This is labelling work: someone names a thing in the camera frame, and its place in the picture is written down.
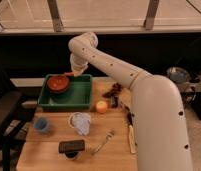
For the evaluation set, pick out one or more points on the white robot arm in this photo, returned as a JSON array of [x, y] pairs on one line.
[[159, 122]]

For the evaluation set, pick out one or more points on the blue small cup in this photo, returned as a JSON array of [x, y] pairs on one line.
[[41, 125]]

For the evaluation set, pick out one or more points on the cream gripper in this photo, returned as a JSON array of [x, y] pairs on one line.
[[77, 73]]

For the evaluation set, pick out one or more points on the green plastic tray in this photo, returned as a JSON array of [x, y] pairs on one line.
[[77, 96]]

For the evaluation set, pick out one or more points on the red bowl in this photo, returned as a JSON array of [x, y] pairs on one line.
[[58, 84]]

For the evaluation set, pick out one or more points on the silver metal fork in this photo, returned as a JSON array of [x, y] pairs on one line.
[[108, 137]]

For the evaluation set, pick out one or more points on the white crumpled cloth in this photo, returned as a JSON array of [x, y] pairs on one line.
[[80, 122]]

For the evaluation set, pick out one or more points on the black chair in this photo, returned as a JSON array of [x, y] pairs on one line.
[[13, 116]]

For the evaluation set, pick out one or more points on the dark red grape bunch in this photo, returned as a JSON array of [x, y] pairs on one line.
[[114, 91]]

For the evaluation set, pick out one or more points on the orange round fruit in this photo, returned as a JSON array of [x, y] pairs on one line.
[[101, 107]]

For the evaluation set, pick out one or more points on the black rectangular eraser block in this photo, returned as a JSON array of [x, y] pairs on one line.
[[71, 148]]

